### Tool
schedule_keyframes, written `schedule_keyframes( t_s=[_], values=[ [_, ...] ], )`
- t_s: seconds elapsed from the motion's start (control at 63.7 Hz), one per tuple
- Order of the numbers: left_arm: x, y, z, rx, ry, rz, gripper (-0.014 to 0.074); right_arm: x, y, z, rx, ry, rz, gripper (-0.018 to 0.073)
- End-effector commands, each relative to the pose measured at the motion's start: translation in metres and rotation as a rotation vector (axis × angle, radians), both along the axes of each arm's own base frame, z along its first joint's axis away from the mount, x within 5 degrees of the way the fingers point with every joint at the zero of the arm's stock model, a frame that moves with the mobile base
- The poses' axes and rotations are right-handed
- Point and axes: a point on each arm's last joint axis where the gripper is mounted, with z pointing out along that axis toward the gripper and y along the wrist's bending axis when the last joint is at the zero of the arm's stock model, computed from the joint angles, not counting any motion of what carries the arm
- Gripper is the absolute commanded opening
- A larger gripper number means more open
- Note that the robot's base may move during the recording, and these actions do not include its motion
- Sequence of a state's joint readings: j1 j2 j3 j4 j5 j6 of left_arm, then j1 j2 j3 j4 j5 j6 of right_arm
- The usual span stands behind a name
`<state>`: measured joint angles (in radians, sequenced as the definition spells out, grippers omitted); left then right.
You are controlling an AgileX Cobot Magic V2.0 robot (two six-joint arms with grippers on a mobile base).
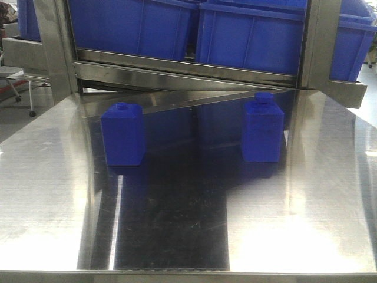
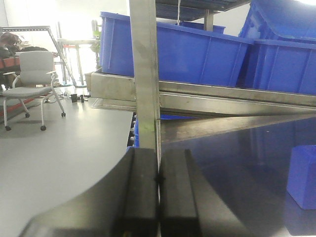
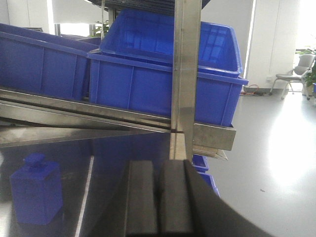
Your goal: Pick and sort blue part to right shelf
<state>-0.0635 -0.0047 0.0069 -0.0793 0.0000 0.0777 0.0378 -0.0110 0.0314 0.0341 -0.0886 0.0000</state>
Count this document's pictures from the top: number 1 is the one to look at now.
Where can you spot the blue block part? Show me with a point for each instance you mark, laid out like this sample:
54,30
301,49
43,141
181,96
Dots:
123,134
262,129

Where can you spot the stainless steel shelf rack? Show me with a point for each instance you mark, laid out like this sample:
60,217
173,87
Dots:
69,69

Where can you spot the blue plastic bin centre-left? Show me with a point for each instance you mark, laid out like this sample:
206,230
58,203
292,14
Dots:
158,29

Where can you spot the blue plastic bin centre-right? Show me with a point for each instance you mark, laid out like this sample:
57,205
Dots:
254,35

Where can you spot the blue plastic bin far left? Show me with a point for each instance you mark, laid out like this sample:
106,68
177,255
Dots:
27,20

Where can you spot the blue plastic bin far right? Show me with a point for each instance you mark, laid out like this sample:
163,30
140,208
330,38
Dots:
356,30

